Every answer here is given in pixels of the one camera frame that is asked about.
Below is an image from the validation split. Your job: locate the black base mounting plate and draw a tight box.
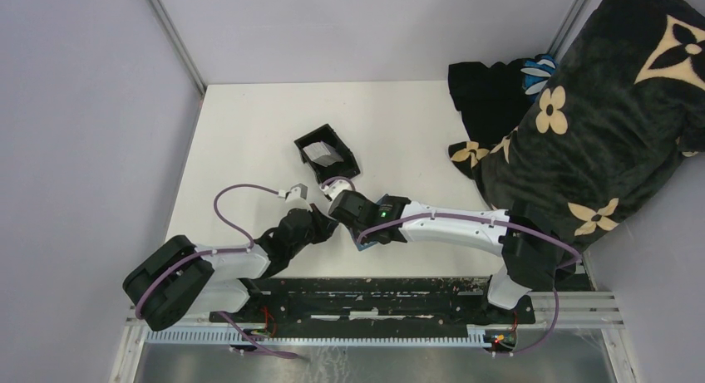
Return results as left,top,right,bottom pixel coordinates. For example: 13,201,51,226
230,277,535,339

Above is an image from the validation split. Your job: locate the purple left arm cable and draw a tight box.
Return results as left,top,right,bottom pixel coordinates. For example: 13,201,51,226
134,183,301,361

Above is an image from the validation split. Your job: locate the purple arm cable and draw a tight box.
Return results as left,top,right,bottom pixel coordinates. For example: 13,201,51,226
321,176,584,356
134,183,301,361

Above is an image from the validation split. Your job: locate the black plastic card bin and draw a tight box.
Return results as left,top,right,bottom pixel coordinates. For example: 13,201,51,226
293,124,361,184

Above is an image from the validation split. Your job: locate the black cloth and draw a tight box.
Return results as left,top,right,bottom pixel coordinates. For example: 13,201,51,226
447,58,533,147

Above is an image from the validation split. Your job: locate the stack of silver cards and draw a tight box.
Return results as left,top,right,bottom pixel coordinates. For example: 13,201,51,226
303,141,343,167

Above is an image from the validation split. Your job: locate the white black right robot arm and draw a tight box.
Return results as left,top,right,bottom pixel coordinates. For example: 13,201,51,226
328,189,580,323

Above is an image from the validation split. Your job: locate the light blue slotted cable duct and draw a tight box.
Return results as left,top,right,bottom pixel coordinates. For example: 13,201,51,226
144,326,491,349

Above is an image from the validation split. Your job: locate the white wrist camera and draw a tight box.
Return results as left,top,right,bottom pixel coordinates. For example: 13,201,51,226
321,179,355,201
278,184,311,210

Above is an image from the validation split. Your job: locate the blue leather card holder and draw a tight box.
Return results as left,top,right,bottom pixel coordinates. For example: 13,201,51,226
349,230,378,252

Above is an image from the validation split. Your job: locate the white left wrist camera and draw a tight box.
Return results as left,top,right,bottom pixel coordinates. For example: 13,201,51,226
278,184,311,210

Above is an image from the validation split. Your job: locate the aluminium frame rail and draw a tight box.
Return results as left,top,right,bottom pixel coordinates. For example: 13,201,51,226
530,292,624,329

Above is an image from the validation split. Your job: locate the black floral fleece blanket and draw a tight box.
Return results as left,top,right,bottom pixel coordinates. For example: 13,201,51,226
447,0,704,251

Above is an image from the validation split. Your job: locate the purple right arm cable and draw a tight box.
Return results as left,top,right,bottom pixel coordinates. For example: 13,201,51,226
321,176,584,356

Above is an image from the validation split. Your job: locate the blue white patterned cloth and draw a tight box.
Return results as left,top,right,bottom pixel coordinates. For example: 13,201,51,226
520,54,558,100

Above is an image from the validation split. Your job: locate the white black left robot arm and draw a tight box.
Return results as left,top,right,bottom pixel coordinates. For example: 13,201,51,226
122,207,338,331

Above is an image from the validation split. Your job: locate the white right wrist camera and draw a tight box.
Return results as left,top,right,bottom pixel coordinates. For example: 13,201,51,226
321,179,355,201

